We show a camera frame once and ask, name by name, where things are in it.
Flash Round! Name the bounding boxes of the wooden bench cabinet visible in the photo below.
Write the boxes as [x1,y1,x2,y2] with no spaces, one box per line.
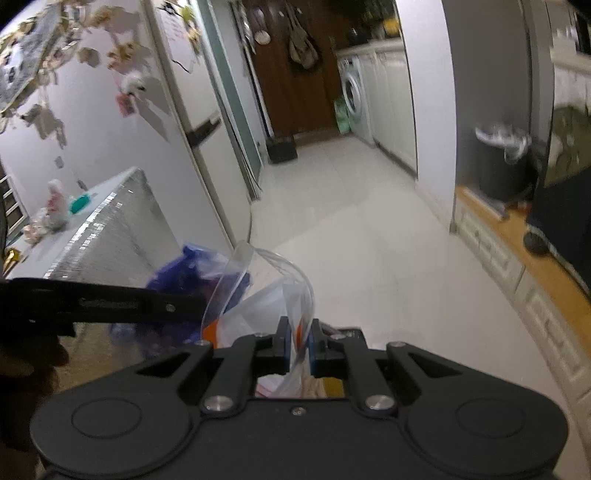
[451,184,591,385]

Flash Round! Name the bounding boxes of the black printed cloth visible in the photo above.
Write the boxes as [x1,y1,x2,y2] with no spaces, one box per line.
[527,105,591,297]

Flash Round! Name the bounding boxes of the crumpled pale wrapper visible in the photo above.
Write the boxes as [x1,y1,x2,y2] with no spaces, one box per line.
[25,216,49,243]

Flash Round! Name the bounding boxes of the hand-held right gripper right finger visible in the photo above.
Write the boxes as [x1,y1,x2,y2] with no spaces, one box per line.
[308,318,462,413]

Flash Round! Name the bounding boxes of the brown wooden door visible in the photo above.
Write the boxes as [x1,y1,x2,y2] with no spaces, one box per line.
[240,0,343,140]

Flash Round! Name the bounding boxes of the white washing machine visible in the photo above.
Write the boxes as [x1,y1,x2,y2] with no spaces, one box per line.
[337,56,375,145]

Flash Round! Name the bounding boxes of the wall photo collage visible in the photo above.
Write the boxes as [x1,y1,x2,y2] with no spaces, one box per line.
[0,0,93,117]

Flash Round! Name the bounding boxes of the wooden wall block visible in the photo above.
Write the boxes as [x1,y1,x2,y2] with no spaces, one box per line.
[88,6,117,29]

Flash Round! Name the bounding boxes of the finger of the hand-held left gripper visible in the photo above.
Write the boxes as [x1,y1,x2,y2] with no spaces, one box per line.
[55,282,208,325]

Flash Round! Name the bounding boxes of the purple snack packet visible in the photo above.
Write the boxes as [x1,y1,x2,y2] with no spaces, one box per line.
[110,244,254,358]

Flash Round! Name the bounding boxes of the white plush sheep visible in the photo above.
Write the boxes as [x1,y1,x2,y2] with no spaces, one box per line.
[121,72,149,96]

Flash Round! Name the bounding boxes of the green plastic bag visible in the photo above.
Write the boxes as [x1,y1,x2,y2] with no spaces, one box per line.
[333,97,352,136]

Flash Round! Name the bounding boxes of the white kitchen counter cabinets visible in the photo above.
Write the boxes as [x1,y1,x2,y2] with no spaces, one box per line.
[358,43,419,175]

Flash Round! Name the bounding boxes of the person's left hand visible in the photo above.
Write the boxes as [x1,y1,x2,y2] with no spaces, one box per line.
[0,335,70,444]

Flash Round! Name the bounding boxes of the grey trash bin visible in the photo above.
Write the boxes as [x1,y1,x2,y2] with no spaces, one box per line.
[475,122,539,206]

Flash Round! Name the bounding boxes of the white refrigerator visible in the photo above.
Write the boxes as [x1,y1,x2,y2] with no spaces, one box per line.
[145,0,267,250]

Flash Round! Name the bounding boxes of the hanging cloth bag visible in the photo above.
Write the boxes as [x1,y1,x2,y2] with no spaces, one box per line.
[286,13,320,71]

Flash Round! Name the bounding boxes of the wooden wall toy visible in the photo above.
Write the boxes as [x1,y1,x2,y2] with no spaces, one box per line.
[108,43,140,70]

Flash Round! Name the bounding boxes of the white pink plastic wrapper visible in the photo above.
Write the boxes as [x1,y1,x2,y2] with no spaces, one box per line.
[48,179,70,230]

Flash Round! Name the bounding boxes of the small black box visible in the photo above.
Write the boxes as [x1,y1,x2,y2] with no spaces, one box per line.
[266,136,299,164]

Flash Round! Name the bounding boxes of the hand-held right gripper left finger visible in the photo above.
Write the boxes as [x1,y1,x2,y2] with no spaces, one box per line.
[136,318,294,413]

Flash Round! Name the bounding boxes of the small black round object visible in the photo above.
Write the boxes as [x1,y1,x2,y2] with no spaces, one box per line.
[523,233,550,256]

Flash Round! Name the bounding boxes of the clear plastic bag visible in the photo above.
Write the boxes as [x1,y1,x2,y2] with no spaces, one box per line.
[201,240,320,398]

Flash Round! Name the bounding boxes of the white storage shelf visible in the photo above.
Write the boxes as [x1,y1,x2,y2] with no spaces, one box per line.
[551,9,591,112]

